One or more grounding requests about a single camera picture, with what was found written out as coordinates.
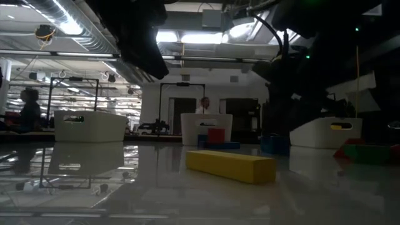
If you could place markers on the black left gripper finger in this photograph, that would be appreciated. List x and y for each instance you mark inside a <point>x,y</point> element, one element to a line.
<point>156,68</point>

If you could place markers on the blue block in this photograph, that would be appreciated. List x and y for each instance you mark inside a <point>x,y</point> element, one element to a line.
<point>275,145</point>
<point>226,145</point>

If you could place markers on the grey metal box unit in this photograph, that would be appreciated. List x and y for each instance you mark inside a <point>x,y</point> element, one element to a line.
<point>212,18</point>

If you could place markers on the person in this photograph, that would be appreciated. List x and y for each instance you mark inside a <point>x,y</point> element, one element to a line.
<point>203,106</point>
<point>29,109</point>

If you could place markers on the white plastic bin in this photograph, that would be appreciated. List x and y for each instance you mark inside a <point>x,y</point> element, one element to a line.
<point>190,131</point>
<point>93,131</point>
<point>312,137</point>

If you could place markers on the green cube block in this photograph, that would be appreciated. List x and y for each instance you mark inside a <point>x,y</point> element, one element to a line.
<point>367,153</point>

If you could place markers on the yellow long block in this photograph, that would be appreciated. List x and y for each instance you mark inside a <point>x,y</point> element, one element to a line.
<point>234,167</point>

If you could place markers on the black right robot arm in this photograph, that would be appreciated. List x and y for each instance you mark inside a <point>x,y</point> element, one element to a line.
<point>312,18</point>

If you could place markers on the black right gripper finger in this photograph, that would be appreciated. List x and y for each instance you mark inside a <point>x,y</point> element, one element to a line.
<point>287,112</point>

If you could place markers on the grey slanted panel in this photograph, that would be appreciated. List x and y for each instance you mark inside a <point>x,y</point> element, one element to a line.
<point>365,101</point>

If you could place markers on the small red block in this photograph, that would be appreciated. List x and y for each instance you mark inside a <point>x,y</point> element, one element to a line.
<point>215,136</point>

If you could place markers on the dark cabinet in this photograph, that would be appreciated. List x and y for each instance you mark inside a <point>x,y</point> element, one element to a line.
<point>242,114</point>

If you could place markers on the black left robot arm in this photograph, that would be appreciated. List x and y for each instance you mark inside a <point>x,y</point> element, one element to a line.
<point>131,18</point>

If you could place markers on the black metal frame rig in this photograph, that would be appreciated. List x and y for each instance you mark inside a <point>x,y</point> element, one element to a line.
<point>76,78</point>
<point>182,84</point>

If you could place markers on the white hanging box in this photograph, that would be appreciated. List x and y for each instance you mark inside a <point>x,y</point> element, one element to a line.
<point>373,11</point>

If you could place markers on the long tube light fixture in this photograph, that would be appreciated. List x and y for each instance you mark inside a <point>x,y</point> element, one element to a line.
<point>62,53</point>

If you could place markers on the silver ventilation duct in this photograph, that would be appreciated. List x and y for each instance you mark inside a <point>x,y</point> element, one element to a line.
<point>90,37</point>

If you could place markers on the small black robot arm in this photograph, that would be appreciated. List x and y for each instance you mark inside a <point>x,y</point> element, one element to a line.
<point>154,126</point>

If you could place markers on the yellow rectangular block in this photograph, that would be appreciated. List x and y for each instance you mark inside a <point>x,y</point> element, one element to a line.
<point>336,127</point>

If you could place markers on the red object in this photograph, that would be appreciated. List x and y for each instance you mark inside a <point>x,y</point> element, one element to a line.
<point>11,118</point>

